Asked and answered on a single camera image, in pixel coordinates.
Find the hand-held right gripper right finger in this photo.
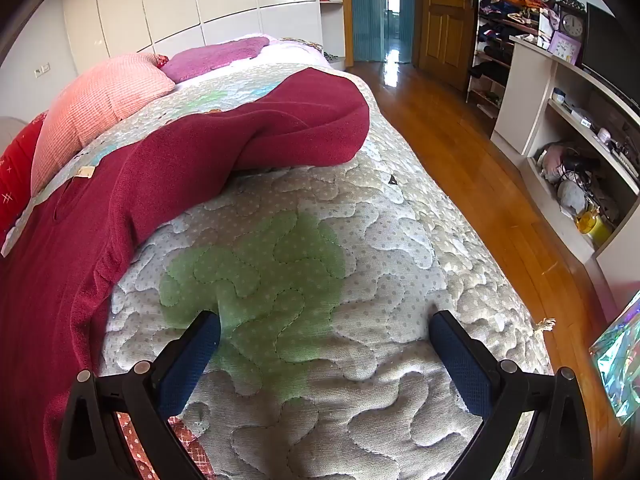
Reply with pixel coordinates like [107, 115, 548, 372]
[429, 310, 593, 480]

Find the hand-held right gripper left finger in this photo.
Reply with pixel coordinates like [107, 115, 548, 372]
[56, 310, 222, 480]

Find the dark red knit sweater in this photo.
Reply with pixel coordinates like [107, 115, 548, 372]
[0, 66, 371, 480]

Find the rack full of clothes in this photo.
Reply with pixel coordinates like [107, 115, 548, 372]
[466, 0, 556, 118]

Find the red patterned bed sheet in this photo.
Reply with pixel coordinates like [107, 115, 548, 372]
[115, 412, 216, 480]

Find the quilted dotted bedspread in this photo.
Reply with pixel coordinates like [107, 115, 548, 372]
[0, 35, 556, 480]

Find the shiny holographic bag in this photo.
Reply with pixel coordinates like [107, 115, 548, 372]
[589, 290, 640, 426]

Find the yellow container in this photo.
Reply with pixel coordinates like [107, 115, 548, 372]
[575, 207, 613, 243]

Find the pink plush toy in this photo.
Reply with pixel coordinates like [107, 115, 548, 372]
[535, 142, 568, 183]

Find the red embroidered cushion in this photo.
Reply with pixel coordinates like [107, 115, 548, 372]
[0, 110, 48, 233]

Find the pink waffle pillow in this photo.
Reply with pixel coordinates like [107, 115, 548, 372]
[31, 53, 177, 196]

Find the white shelf unit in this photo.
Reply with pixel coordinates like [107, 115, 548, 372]
[490, 35, 640, 266]

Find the beige padded headboard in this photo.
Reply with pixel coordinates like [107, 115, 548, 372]
[0, 116, 28, 158]

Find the purple cushion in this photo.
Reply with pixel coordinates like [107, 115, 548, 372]
[161, 36, 272, 83]

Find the white bed sheet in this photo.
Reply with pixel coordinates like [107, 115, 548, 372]
[260, 35, 332, 68]

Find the purple square clock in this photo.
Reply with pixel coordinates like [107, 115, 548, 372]
[547, 30, 583, 66]

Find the black television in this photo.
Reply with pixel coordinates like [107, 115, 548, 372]
[580, 2, 640, 111]

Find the wooden door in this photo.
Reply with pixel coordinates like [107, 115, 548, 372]
[417, 0, 481, 92]

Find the round brown table clock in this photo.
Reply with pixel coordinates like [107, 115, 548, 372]
[556, 0, 587, 41]

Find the glossy white wardrobe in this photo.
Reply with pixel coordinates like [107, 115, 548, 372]
[62, 0, 346, 71]

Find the blue sliding door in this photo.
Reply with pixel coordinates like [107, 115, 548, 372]
[350, 0, 421, 65]

